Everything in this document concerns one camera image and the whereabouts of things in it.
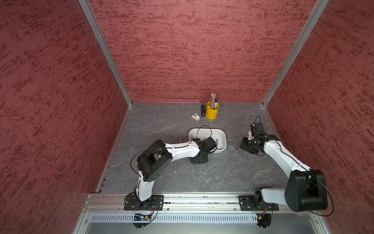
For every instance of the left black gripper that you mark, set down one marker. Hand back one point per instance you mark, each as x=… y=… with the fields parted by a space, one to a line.
x=205 y=160

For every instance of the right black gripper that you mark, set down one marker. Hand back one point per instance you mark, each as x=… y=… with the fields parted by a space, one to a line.
x=243 y=145

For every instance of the white plastic storage box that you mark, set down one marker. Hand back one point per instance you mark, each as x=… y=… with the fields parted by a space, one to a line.
x=217 y=135

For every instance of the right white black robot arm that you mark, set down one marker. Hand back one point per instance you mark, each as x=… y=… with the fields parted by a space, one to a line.
x=306 y=188

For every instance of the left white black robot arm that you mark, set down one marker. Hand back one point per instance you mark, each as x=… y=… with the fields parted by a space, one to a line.
x=154 y=160

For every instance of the yellow pen holder cup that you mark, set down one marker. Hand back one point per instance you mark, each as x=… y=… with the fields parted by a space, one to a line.
x=212 y=113

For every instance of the pens in yellow cup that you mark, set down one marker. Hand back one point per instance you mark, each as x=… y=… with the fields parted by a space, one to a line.
x=213 y=102

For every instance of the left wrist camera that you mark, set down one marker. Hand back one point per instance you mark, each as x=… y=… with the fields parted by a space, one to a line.
x=211 y=145

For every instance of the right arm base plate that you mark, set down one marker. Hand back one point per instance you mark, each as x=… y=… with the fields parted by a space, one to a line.
x=257 y=203

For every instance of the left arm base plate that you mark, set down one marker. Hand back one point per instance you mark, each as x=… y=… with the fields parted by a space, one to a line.
x=143 y=203

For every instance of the aluminium front rail frame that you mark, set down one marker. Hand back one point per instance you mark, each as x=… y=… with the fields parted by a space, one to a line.
x=192 y=213

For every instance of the right aluminium corner post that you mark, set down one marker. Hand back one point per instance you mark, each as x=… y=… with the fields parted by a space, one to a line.
x=300 y=41

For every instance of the aluminium corner post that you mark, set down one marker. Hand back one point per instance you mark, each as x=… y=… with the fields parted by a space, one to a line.
x=89 y=14
x=300 y=41

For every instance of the left aluminium corner post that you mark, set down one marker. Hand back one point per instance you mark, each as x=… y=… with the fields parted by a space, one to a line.
x=89 y=14

